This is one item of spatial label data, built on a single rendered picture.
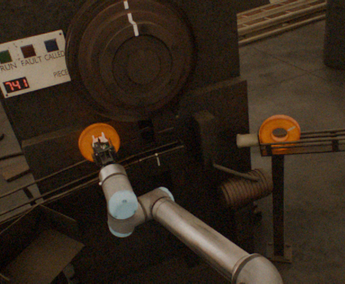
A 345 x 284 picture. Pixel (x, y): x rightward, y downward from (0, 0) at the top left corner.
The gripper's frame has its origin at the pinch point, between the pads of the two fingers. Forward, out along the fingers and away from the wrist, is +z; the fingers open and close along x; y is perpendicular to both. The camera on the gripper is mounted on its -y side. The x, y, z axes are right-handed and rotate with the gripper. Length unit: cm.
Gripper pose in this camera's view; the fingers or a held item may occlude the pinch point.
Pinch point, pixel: (98, 138)
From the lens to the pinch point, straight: 145.0
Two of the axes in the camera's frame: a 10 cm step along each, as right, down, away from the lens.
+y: -0.7, -6.9, -7.2
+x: -9.3, 3.1, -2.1
